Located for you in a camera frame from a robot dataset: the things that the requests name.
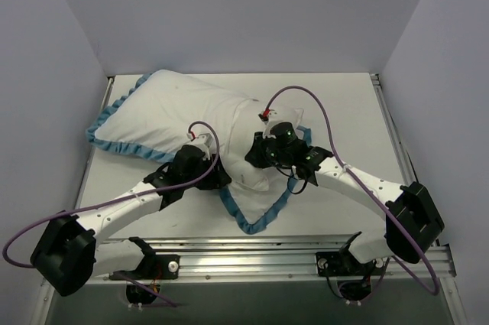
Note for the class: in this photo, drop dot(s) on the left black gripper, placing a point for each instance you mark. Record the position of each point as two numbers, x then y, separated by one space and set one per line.
215 177

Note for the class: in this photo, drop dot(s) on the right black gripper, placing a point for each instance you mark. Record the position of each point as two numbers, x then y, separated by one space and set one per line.
257 153

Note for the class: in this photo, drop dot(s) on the blue patterned ruffled pillowcase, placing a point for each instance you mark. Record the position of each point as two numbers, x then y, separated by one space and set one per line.
252 210

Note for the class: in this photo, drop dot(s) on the white pillow insert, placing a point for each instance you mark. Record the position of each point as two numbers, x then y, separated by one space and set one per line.
152 120

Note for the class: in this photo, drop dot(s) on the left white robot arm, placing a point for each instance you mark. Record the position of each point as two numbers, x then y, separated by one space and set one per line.
74 248

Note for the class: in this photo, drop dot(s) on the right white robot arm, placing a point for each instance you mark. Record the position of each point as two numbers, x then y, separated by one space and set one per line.
412 222

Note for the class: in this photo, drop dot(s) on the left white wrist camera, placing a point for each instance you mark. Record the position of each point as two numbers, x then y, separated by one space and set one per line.
204 142

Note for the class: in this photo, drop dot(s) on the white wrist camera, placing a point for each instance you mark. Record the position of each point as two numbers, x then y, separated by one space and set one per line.
270 117
204 142

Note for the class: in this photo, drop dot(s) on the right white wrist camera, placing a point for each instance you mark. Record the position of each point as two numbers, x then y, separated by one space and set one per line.
270 117

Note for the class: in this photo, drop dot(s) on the aluminium front rail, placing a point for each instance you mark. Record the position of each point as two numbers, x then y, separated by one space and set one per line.
274 258

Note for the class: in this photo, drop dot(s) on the aluminium rail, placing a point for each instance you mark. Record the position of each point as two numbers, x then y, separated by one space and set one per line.
403 158
105 98
274 258

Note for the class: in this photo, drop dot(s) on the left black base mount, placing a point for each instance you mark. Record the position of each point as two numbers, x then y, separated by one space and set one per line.
155 266

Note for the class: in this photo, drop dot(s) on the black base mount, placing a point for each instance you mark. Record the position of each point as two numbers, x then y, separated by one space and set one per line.
336 263
155 266

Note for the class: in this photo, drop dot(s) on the left side aluminium rail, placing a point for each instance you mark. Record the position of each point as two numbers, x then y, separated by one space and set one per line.
105 98

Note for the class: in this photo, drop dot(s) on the right side aluminium rail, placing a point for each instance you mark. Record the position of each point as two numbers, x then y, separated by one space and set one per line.
403 158

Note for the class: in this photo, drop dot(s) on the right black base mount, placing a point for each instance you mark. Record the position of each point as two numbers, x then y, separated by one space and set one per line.
336 263

